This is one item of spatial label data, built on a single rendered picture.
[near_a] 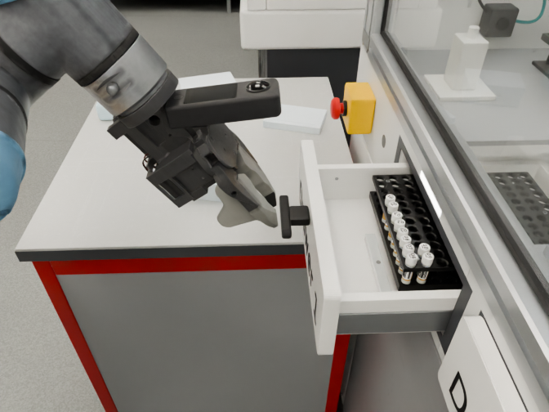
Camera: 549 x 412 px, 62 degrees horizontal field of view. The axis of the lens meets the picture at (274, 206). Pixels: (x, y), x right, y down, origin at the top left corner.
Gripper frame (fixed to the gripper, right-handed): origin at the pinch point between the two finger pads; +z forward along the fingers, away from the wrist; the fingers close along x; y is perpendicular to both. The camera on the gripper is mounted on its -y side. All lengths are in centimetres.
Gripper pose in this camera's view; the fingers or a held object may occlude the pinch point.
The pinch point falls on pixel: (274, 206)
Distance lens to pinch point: 56.4
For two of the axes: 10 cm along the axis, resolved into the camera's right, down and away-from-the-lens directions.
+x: 0.4, 6.4, -7.6
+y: -8.2, 4.6, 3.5
